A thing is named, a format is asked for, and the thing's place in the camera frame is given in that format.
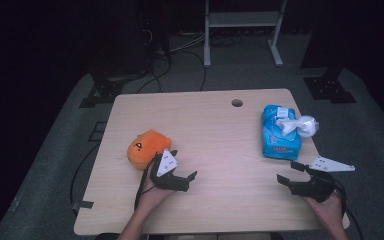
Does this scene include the orange plush toy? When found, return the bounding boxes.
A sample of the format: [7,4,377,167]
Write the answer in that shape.
[126,129,174,171]

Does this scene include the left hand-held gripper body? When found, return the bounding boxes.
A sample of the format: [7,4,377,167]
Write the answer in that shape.
[149,148,190,193]

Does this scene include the person's left hand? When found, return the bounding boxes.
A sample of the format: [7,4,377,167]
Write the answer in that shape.
[136,173,178,214]

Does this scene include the white metal stand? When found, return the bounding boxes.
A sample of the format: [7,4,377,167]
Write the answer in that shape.
[203,0,288,69]

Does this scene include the dark tape strip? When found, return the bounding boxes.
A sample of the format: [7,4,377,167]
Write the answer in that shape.
[72,199,95,212]

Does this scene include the blue wet wipe pack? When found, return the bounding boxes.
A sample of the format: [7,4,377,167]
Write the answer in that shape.
[261,104,303,162]

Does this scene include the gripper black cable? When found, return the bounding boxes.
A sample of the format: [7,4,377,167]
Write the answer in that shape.
[333,179,364,240]
[133,158,158,212]

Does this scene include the thin black floor cable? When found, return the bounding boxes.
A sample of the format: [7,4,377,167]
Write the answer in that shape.
[69,142,101,208]

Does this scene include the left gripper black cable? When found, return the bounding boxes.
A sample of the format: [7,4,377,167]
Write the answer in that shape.
[133,158,158,212]

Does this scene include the black stand base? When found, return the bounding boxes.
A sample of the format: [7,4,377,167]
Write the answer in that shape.
[303,66,358,104]
[79,71,148,108]

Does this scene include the white floor cables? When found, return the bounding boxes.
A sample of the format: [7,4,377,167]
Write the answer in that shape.
[169,31,208,54]

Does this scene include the person's right hand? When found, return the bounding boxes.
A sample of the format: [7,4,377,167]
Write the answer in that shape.
[301,191,346,231]

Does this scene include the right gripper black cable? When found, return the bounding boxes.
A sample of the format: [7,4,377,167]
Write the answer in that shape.
[333,179,364,240]

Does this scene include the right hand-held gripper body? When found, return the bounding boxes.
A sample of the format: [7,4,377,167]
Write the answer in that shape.
[288,156,356,204]

